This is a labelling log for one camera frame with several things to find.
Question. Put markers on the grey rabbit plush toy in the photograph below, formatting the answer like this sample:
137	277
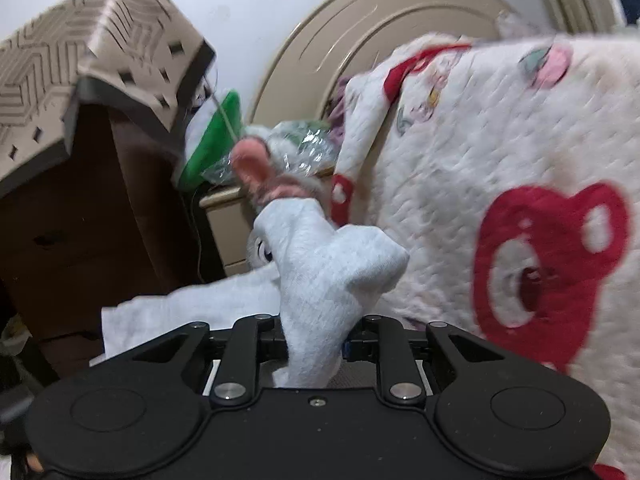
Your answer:
251	163

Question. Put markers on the white quilt with red bears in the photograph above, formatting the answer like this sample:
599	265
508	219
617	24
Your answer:
509	170

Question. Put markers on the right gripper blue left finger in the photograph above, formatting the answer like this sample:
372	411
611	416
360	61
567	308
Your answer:
241	351

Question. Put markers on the clear crinkled plastic bag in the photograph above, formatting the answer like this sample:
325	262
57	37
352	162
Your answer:
301	147

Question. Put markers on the light grey t-shirt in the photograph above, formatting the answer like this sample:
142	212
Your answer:
321	281

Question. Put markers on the wooden drawer chest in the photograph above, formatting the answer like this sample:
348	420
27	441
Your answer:
95	98

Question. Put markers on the green plastic bag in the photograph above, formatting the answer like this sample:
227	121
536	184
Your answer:
210	135

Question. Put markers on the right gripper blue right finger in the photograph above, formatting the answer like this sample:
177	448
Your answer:
383	342

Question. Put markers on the beige bed headboard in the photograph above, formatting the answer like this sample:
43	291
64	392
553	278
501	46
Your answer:
342	38

